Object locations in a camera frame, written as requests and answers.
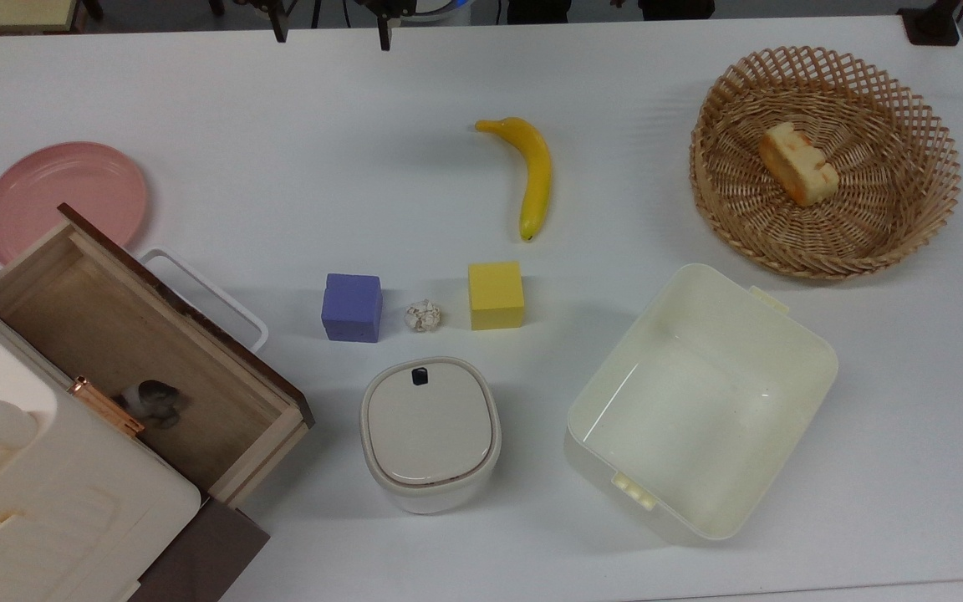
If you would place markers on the dark brown drawer cabinet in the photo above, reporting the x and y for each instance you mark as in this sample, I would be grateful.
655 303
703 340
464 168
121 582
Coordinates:
206 552

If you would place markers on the yellow cube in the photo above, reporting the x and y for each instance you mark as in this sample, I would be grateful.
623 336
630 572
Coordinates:
496 294

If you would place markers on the black tripod leg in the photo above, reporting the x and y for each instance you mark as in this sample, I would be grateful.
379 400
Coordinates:
384 23
277 21

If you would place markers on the yellow toy banana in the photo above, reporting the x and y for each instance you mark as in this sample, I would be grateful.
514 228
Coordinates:
536 176

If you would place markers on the woven wicker basket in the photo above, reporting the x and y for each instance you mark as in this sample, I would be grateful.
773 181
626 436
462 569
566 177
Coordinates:
732 209

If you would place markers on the small white crumpled stone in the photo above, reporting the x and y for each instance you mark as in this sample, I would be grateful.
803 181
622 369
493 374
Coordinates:
423 316

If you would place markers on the small beige lidded bin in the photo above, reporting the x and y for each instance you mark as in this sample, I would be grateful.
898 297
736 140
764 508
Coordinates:
430 431

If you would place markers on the purple cube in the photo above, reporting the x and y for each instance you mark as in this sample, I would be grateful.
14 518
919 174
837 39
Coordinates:
352 308

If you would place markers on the light wooden side table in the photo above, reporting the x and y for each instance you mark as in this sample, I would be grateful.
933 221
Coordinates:
5 12

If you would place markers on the cream plastic open container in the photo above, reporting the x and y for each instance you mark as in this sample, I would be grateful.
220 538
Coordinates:
699 401

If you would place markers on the toy cake slice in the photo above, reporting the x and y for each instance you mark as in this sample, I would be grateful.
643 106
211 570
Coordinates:
795 163

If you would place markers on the panda toy figure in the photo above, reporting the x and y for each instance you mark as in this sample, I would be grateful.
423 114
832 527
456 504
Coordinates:
155 401

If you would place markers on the pink plate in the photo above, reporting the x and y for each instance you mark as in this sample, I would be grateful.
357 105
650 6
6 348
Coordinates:
47 192

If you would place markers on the black stand base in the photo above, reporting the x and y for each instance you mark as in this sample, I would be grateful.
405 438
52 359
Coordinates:
931 23

